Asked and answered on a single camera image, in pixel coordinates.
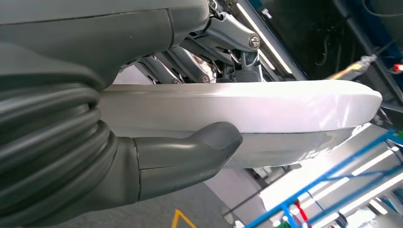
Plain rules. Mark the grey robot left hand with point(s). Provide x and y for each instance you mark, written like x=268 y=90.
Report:
x=94 y=37

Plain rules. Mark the ceiling light strip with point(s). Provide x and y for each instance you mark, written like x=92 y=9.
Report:
x=264 y=39

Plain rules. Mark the blue metal shelf rack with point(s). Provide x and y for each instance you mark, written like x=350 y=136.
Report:
x=324 y=177

